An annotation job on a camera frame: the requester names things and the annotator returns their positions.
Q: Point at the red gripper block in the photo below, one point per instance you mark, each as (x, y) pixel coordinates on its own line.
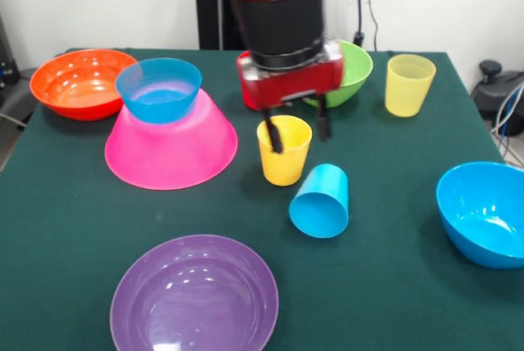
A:
(294, 85)

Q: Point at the yellow plastic cup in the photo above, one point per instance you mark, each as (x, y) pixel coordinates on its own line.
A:
(286, 167)

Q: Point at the blue plastic cup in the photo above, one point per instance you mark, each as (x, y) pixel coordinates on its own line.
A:
(319, 212)

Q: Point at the pink plastic bowl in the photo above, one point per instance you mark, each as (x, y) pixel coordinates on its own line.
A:
(176, 154)

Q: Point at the small dark blue bowl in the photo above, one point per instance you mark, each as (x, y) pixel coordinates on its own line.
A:
(159, 109)

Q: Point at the orange plastic bowl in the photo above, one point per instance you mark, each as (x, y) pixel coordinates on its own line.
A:
(69, 89)

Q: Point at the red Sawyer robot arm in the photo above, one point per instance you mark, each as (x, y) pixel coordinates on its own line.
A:
(278, 19)

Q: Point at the red plastic cup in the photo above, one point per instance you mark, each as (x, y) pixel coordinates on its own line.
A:
(245, 97)

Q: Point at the green plastic bowl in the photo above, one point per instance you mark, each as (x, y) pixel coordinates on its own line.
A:
(356, 68)

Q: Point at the dark green table cloth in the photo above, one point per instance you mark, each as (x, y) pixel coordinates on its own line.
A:
(389, 163)

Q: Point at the translucent yellow-green plastic cup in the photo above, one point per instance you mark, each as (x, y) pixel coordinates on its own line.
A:
(407, 93)

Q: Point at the black floor device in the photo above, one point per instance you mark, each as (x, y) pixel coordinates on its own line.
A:
(491, 93)
(16, 93)

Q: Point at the large light blue bowl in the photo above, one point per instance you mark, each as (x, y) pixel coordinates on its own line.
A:
(483, 224)

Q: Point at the purple plastic bowl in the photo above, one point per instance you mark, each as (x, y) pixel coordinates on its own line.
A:
(192, 306)

